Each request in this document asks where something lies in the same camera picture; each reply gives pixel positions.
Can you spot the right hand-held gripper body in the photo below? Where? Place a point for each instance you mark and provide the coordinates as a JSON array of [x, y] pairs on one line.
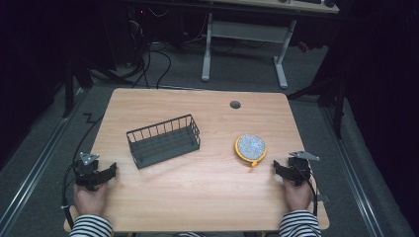
[[300, 166]]

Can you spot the person's right hand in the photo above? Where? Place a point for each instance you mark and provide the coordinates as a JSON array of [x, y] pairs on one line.
[[298, 197]]

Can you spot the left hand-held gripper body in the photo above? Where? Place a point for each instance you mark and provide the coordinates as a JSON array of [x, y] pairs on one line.
[[86, 166]]

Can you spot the black stand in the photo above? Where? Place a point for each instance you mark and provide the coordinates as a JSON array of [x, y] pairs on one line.
[[69, 85], [336, 95]]

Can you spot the metal floor rail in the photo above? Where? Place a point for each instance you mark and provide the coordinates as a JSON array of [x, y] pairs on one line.
[[355, 177], [39, 151]]

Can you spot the person's left hand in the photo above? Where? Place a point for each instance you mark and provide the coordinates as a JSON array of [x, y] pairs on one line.
[[89, 200]]

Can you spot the white-legged desk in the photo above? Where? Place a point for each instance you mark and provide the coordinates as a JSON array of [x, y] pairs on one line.
[[247, 32]]

